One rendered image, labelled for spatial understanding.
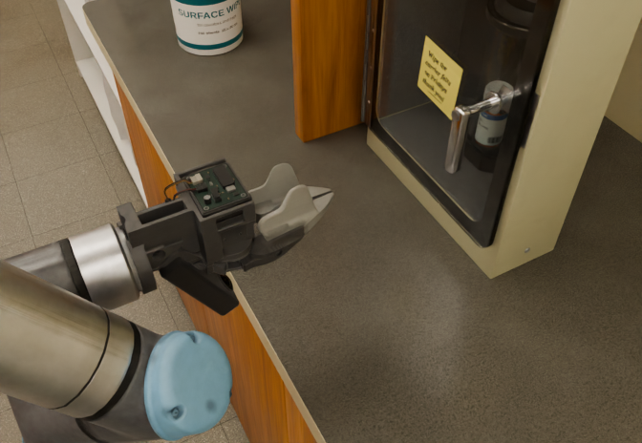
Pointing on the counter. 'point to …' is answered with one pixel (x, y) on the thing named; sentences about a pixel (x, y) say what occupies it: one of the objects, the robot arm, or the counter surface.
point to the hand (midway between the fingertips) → (321, 202)
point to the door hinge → (364, 48)
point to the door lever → (466, 128)
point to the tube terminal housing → (555, 116)
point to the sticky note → (439, 77)
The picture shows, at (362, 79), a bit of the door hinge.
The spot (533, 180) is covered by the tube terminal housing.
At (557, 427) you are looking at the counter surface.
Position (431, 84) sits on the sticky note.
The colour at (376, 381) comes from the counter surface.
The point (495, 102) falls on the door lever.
